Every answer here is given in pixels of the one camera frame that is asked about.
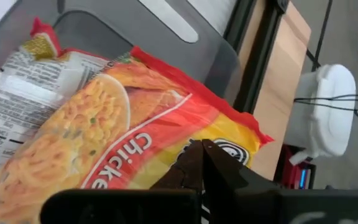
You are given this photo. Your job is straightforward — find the red device with blue light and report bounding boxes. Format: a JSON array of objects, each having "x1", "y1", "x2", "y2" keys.
[{"x1": 273, "y1": 144, "x2": 316, "y2": 190}]

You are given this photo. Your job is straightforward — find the grey plastic bin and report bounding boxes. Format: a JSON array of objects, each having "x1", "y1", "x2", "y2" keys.
[{"x1": 0, "y1": 0, "x2": 242, "y2": 106}]

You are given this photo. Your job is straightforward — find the white plastic floor device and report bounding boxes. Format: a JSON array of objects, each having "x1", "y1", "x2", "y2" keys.
[{"x1": 284, "y1": 63, "x2": 357, "y2": 166}]

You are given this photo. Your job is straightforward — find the tan wooden board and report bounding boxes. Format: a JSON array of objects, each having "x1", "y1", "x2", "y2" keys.
[{"x1": 237, "y1": 0, "x2": 312, "y2": 181}]

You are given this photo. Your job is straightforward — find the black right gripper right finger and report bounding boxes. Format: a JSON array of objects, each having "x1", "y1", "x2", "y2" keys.
[{"x1": 201, "y1": 139, "x2": 358, "y2": 224}]

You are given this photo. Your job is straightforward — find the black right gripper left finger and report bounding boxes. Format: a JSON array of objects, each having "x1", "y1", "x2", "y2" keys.
[{"x1": 40, "y1": 139, "x2": 203, "y2": 224}]

